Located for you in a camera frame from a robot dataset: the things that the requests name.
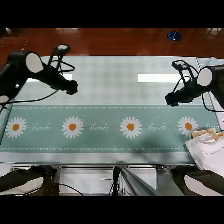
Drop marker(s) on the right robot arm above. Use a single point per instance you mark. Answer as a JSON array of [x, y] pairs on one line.
[[208, 78]]

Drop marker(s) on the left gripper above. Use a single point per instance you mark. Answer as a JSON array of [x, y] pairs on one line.
[[71, 87]]

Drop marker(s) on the white garment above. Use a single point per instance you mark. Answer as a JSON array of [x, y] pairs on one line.
[[208, 155]]

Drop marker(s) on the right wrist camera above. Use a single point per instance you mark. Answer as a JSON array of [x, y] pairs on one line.
[[183, 68]]

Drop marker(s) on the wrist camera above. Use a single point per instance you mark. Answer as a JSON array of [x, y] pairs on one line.
[[61, 55], [183, 68]]

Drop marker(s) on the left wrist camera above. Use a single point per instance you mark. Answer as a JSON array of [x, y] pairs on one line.
[[61, 55]]

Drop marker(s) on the silver frame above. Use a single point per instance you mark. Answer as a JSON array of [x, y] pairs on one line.
[[140, 181]]

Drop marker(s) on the beige garment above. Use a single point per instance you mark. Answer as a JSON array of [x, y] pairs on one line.
[[203, 133]]

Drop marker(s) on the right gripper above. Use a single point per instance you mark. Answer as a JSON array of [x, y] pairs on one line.
[[172, 99]]

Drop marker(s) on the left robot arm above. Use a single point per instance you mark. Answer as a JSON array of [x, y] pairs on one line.
[[18, 71]]

